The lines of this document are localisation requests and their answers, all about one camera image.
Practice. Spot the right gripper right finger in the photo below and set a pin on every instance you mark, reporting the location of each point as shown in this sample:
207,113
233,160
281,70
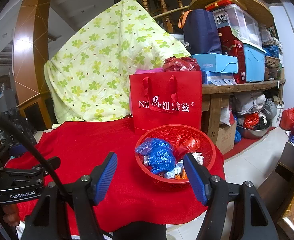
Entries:
198,177

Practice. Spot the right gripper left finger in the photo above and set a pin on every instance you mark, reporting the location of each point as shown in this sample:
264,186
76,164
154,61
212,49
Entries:
102,176

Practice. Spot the white plastic bag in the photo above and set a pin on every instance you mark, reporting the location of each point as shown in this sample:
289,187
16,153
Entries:
199,158

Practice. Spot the light blue mask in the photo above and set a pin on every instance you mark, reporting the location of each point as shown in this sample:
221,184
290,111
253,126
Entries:
177,169

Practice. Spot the white paper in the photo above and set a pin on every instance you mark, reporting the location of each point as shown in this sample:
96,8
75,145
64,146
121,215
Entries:
146,160

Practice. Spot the blue plastic bag ball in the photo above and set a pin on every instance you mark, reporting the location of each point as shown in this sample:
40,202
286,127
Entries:
159,153

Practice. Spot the orange snack wrapper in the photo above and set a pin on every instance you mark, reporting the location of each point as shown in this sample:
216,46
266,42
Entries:
182,175

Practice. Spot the person left hand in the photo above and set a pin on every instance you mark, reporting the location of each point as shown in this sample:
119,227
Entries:
11,215

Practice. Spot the red fleece blanket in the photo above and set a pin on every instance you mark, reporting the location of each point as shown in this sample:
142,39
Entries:
133,195

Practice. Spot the black puffer jacket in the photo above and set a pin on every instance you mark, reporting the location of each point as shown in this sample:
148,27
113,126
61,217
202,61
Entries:
20,123

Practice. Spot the red plastic mesh basket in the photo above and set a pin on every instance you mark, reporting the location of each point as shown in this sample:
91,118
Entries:
169,133

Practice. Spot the cardboard box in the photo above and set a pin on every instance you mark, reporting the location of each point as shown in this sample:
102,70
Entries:
226,138

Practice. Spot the metal basin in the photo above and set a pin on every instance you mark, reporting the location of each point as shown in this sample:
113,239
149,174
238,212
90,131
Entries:
253,133

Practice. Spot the wooden shelf table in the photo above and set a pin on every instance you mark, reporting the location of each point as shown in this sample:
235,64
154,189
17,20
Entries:
214,98

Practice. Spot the wooden cabinet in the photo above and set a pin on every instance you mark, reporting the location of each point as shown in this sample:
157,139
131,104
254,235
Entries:
39,111

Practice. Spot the red paper gift bag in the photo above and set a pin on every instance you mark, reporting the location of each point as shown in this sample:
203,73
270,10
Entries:
166,98

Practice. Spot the green clover quilt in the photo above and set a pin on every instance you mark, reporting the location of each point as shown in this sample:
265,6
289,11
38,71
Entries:
88,77

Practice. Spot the dark red plastic bag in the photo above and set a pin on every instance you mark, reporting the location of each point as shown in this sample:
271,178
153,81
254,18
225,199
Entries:
180,64

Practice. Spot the light blue shoe box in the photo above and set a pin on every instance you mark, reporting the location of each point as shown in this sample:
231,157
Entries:
217,63

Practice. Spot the blue plastic storage bin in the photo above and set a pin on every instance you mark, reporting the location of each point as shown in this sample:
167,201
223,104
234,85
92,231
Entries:
254,62

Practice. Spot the red liquor box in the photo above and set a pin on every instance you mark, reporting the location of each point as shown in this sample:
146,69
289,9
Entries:
233,46

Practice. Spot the navy blue tote bag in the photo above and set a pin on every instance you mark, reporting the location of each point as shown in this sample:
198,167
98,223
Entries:
200,31

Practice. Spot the clear plastic storage box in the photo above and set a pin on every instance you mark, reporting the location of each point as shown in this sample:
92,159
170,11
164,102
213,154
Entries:
243,26

